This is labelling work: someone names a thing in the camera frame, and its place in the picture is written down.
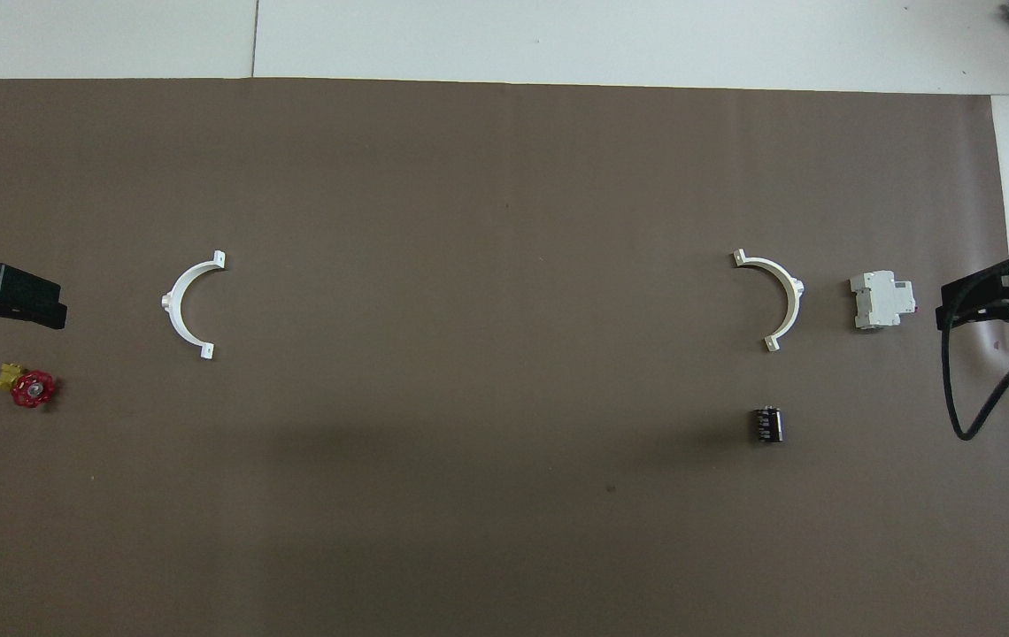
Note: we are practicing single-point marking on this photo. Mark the white half pipe clamp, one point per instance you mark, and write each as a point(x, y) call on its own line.
point(789, 310)
point(175, 320)

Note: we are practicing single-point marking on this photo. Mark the red handwheel yellow valve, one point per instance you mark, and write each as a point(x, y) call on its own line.
point(33, 389)

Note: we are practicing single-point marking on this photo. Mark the white circuit breaker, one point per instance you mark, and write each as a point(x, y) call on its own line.
point(881, 301)

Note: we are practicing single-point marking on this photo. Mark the black cylindrical capacitor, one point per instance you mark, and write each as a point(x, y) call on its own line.
point(768, 425)

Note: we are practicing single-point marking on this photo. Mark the brown paper table mat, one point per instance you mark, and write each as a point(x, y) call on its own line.
point(504, 221)

